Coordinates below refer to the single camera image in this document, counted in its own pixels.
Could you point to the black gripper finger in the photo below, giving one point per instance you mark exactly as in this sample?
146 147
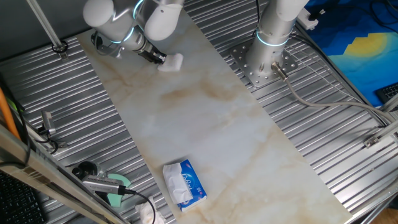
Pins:
162 56
159 61

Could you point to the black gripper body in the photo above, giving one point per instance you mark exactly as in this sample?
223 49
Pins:
149 54

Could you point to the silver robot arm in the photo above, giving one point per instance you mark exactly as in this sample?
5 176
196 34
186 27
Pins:
267 53

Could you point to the aluminium pole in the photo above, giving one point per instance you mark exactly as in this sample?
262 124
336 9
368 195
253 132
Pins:
45 23

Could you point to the blue tissue pack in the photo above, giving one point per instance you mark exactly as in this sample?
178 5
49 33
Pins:
192 183

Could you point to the green disc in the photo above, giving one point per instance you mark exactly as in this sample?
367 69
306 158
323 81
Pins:
116 199

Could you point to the white power strip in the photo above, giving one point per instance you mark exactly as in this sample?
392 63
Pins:
306 18

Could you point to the crumpled white tissue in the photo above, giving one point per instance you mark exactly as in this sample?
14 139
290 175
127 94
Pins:
147 214

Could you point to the orange pole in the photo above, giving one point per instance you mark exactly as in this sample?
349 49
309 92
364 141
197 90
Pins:
7 113

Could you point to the black plug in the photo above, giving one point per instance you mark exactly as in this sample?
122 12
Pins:
315 15

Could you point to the blue and yellow mat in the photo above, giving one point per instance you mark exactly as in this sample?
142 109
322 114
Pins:
357 46

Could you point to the large black keyboard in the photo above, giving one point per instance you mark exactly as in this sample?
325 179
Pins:
15 202

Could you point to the small black keyboard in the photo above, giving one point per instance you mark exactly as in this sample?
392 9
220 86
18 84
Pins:
387 91

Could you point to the aluminium strut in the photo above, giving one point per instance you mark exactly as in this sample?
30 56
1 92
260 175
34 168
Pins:
388 129
391 104

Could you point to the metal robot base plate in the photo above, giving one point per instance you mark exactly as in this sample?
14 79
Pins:
258 79

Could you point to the black round mount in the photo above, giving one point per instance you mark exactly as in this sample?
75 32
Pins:
85 169

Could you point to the silver ribbed camera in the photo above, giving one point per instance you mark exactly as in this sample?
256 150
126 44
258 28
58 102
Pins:
99 184

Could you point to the aluminium frame bar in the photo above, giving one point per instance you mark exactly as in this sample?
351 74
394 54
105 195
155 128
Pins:
18 152

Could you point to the metal corner bracket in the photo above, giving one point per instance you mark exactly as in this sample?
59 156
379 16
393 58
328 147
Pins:
371 141

